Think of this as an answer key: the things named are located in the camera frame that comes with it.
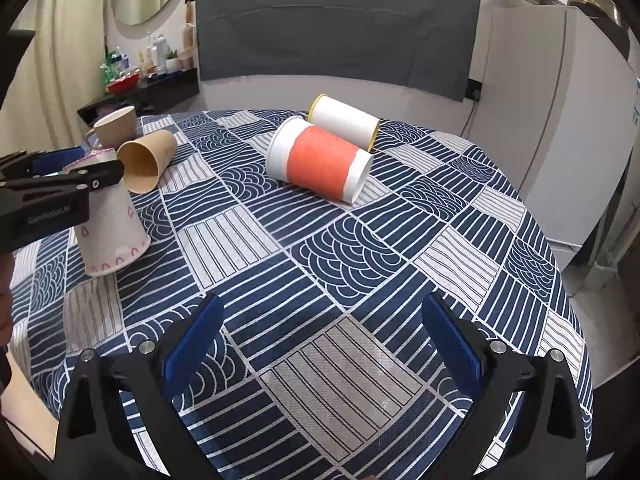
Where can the blue patterned tablecloth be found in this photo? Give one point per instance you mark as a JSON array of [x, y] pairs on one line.
[[300, 270]]

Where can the white refrigerator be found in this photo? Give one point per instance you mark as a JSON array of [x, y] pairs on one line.
[[560, 125]]

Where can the brown paper cup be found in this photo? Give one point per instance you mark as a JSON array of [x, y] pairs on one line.
[[150, 156]]

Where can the orange and white cup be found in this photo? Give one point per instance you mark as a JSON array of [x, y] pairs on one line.
[[320, 160]]

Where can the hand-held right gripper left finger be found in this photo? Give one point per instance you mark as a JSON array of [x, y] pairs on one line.
[[197, 332]]

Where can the small potted plant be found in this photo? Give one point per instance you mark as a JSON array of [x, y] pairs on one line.
[[172, 62]]

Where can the black wall outlet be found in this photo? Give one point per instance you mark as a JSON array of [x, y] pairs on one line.
[[473, 91]]

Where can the red bowl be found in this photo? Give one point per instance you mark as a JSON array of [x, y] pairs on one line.
[[123, 84]]

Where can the beige mug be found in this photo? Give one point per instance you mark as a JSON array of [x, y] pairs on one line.
[[117, 127]]

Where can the white cup yellow rim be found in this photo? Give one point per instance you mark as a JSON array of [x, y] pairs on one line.
[[345, 117]]

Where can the black shelf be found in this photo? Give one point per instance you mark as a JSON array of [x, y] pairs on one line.
[[170, 91]]

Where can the white paper cup pink print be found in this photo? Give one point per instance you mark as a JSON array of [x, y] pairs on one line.
[[107, 232]]

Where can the dark grey cloth cover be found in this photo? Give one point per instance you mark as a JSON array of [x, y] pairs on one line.
[[335, 25]]

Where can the white bottle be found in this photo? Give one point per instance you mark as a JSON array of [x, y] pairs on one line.
[[160, 55]]

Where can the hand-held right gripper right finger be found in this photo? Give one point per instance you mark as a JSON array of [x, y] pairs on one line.
[[450, 340]]

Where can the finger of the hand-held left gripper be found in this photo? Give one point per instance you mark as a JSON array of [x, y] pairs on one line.
[[97, 175], [30, 162]]

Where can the beige curtain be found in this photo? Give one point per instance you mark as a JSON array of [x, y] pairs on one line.
[[55, 60]]

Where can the steel pot with lid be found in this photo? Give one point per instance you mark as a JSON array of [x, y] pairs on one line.
[[592, 0]]

